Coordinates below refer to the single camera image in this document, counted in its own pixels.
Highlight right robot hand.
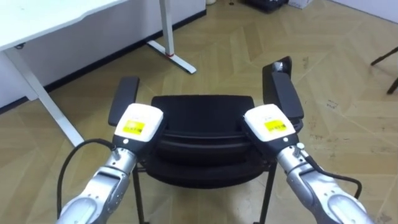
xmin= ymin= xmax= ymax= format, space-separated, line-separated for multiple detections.
xmin=241 ymin=103 xmax=300 ymax=158

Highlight white box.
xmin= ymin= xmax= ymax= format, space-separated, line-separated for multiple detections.
xmin=287 ymin=0 xmax=313 ymax=9

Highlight black office chair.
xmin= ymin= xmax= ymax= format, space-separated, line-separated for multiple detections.
xmin=108 ymin=55 xmax=305 ymax=224

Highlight black chair legs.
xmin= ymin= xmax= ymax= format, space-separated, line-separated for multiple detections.
xmin=370 ymin=46 xmax=398 ymax=95

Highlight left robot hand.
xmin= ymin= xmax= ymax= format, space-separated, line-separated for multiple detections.
xmin=112 ymin=103 xmax=166 ymax=157

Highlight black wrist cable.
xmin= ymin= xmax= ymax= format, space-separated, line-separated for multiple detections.
xmin=56 ymin=138 xmax=117 ymax=219
xmin=304 ymin=154 xmax=363 ymax=200

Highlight white desk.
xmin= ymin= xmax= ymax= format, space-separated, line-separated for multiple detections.
xmin=0 ymin=0 xmax=207 ymax=147

